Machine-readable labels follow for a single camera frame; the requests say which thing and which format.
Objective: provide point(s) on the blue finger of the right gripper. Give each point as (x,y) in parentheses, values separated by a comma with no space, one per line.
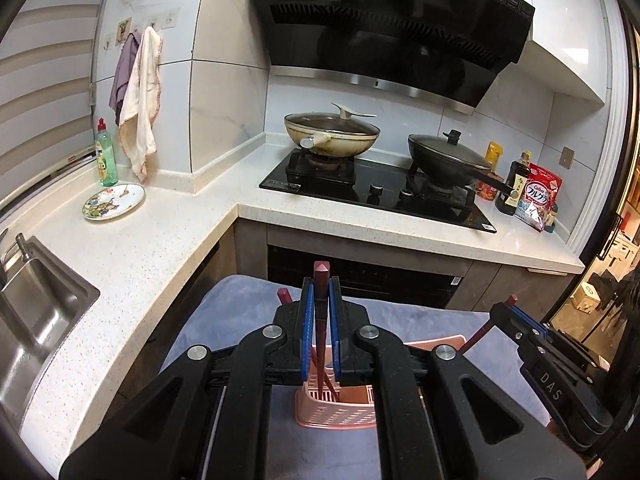
(524,323)

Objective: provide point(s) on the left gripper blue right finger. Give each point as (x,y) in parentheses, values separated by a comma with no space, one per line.
(335,299)

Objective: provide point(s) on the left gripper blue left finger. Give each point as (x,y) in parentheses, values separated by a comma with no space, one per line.
(306,303)

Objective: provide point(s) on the dark red chopstick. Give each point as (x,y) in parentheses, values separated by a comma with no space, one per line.
(284,296)
(321,294)

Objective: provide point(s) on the black gas stove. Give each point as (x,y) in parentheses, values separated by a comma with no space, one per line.
(375,185)

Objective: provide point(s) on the pink perforated utensil holder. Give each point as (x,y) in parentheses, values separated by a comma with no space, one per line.
(340,408)

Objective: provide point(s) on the red cereal bag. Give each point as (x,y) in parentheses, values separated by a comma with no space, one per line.
(538,197)

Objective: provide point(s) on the beige pan with lid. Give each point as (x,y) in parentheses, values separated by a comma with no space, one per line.
(338,135)

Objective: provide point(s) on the dark soy sauce bottle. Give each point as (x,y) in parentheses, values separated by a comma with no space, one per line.
(516,180)

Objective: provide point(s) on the black wok with lid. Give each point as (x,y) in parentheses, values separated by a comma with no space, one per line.
(447,163)

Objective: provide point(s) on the yellow snack bag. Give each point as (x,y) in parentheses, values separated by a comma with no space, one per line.
(493,153)

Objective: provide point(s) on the patterned plate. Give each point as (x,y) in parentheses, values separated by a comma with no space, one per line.
(113,202)

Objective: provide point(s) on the white hanging towel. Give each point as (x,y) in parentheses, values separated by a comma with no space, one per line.
(141,104)

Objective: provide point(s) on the green dish soap bottle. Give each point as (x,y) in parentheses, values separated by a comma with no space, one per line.
(105,157)

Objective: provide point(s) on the stainless steel sink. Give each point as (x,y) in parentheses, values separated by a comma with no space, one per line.
(41,302)

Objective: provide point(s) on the black range hood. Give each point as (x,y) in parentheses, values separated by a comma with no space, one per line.
(444,51)

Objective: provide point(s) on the soap dispenser pump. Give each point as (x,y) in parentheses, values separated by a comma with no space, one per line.
(19,248)

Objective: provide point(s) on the purple hanging cloth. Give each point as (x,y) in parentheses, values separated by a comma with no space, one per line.
(122,73)

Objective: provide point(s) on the white window blinds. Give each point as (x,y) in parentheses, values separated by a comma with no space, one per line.
(46,67)

